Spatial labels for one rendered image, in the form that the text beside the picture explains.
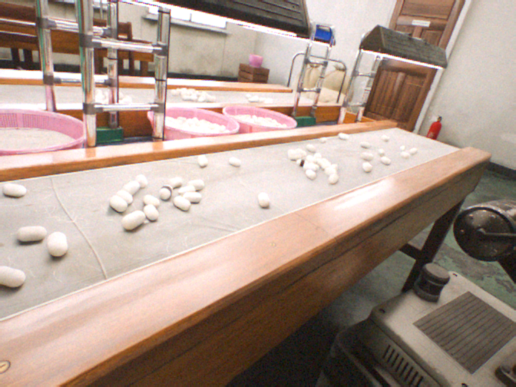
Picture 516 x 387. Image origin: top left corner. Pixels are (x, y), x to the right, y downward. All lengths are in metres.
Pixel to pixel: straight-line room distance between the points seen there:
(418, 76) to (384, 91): 0.52
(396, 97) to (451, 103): 0.76
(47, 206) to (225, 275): 0.31
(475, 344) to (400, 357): 0.19
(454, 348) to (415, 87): 4.73
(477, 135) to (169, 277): 5.01
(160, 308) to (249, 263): 0.13
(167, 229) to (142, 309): 0.18
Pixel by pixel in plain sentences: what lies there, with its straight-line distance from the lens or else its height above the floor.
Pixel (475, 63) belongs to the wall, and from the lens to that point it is 5.29.
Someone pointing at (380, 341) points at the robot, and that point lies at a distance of 0.92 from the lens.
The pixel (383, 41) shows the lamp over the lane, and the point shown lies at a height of 1.07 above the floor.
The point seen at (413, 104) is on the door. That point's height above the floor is 0.52.
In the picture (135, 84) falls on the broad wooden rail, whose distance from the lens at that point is 1.46.
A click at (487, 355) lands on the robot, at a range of 0.98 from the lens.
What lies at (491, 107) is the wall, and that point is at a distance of 5.21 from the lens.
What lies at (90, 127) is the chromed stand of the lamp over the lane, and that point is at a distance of 0.74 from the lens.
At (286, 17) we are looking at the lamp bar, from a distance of 0.72.
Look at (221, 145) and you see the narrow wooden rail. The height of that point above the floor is 0.76.
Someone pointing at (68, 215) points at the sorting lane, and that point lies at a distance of 0.56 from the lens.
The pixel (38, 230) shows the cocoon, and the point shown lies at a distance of 0.50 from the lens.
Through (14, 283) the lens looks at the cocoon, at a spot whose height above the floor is 0.75.
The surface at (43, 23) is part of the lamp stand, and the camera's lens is 0.93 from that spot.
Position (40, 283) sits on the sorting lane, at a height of 0.74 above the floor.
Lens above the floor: 1.03
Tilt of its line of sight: 26 degrees down
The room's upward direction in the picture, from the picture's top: 12 degrees clockwise
